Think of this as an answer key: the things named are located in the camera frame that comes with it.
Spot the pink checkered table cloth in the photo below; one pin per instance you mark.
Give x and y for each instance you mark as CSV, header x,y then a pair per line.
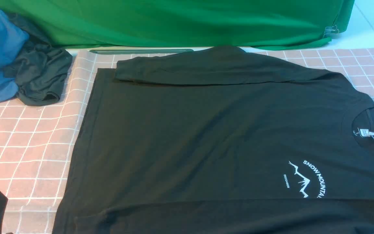
x,y
36,142

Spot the dark gray crumpled garment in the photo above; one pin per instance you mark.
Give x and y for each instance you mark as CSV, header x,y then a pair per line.
x,y
40,69

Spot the metal binder clip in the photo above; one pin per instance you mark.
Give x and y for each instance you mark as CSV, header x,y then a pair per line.
x,y
330,30

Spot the green backdrop cloth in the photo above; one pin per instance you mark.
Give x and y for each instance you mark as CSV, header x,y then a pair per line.
x,y
262,24

